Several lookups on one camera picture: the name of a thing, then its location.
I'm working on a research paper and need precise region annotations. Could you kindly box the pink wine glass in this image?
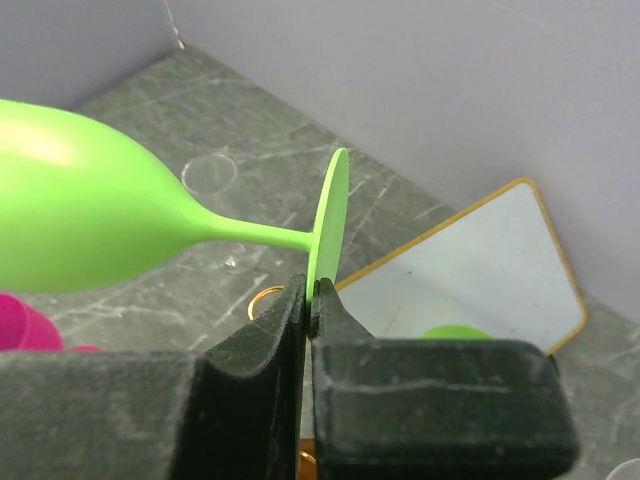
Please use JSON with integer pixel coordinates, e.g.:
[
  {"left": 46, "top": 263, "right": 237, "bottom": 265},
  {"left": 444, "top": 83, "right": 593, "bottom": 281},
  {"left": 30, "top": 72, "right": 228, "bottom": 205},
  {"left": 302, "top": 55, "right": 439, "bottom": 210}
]
[{"left": 0, "top": 293, "right": 99, "bottom": 352}]

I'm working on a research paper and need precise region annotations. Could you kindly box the gold framed mirror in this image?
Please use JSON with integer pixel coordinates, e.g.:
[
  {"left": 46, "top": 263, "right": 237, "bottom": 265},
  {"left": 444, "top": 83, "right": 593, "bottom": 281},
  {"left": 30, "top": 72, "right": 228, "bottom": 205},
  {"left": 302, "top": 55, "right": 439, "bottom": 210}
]
[{"left": 336, "top": 178, "right": 588, "bottom": 354}]

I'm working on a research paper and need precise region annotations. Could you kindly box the clear glass at back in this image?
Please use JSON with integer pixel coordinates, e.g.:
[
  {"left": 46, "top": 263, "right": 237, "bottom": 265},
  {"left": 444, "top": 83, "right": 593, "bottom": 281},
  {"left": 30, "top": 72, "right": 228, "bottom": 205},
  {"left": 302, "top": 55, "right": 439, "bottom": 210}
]
[{"left": 181, "top": 152, "right": 262, "bottom": 274}]

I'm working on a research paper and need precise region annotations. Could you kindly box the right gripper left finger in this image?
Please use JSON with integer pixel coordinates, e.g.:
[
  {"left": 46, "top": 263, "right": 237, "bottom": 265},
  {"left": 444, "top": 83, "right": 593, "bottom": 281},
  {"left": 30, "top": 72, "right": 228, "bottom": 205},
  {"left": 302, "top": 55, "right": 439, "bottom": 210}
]
[{"left": 1, "top": 275, "right": 306, "bottom": 479}]

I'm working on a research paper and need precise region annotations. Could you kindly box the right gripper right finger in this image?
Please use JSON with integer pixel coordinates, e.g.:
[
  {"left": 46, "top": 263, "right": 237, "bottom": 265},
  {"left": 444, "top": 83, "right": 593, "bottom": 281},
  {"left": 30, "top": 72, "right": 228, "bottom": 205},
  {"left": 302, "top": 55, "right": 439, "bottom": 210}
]
[{"left": 310, "top": 279, "right": 580, "bottom": 479}]

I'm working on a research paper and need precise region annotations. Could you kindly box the gold wire glass rack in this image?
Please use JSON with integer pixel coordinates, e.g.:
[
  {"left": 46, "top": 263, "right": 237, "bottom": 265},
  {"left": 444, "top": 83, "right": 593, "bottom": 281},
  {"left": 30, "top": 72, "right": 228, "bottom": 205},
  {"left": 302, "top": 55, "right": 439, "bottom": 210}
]
[{"left": 247, "top": 286, "right": 318, "bottom": 480}]

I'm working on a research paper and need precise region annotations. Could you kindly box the green wine glass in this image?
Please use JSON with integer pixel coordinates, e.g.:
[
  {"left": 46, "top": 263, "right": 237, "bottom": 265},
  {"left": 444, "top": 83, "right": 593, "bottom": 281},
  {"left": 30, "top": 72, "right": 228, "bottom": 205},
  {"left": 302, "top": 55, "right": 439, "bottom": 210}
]
[
  {"left": 1, "top": 100, "right": 350, "bottom": 293},
  {"left": 420, "top": 325, "right": 493, "bottom": 340}
]

